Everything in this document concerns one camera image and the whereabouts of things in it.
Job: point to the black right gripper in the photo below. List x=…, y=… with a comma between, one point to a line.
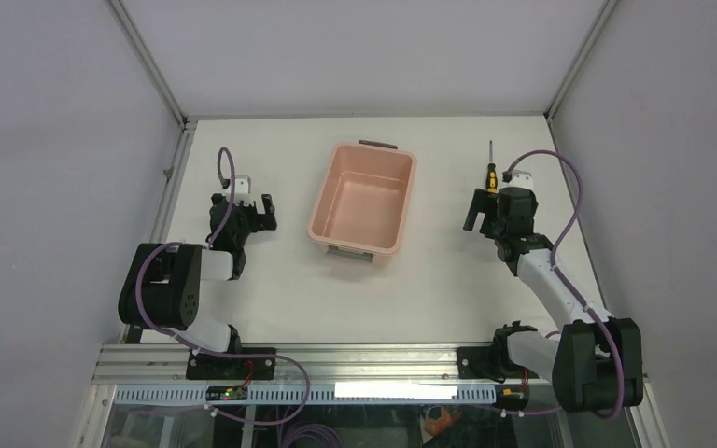
x=493, y=214

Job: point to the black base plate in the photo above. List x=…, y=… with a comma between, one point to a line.
x=210, y=368
x=486, y=362

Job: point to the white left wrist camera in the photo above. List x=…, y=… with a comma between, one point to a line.
x=240, y=190

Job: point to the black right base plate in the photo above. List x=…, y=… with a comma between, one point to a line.
x=486, y=362

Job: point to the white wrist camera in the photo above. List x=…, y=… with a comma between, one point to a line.
x=240, y=190
x=518, y=179

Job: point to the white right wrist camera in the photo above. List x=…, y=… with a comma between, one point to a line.
x=518, y=179

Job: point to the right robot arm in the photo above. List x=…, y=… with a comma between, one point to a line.
x=594, y=363

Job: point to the white slotted cable duct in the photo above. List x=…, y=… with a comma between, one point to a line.
x=340, y=393

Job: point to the aluminium frame rail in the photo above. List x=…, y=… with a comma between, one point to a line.
x=166, y=363

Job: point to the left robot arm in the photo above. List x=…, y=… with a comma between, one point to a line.
x=162, y=288

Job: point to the orange object below table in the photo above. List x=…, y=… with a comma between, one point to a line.
x=437, y=419

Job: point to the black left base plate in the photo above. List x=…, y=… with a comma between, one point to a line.
x=210, y=368

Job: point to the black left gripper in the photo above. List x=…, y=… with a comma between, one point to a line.
x=242, y=214

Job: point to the pink plastic bin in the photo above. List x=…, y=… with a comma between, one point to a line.
x=362, y=205

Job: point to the black yellow screwdriver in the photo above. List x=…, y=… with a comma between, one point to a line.
x=491, y=183

